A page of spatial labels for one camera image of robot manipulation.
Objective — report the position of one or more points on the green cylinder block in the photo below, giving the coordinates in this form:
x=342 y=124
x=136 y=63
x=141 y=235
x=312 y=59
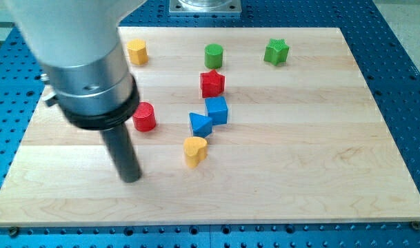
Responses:
x=213 y=57

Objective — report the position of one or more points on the blue triangle block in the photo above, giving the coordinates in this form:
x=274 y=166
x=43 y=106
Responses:
x=200 y=125

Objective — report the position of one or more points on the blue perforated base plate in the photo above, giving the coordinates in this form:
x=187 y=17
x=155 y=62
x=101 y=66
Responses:
x=392 y=77

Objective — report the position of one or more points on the yellow hexagon block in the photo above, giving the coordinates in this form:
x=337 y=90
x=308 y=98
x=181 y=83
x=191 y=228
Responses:
x=137 y=51

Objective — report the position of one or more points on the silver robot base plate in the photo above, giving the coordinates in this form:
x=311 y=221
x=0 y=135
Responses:
x=228 y=8

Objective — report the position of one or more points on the blue cube block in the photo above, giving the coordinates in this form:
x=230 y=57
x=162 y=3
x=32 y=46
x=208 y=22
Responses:
x=217 y=110

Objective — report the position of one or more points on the red star block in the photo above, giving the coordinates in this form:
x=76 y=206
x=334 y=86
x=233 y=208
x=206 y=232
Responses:
x=212 y=84

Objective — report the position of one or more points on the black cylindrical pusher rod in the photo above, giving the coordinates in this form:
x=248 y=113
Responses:
x=121 y=151

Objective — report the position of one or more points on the red cylinder block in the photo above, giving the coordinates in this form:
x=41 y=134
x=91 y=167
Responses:
x=143 y=118

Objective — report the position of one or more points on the wooden board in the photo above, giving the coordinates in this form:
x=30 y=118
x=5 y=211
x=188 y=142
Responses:
x=305 y=142

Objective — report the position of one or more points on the yellow heart block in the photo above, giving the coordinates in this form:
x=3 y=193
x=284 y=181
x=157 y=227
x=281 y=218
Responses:
x=195 y=150

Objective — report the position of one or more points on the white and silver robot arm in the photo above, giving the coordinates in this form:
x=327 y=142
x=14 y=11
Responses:
x=77 y=44

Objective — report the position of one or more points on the green star block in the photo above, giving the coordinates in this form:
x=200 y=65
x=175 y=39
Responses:
x=276 y=51

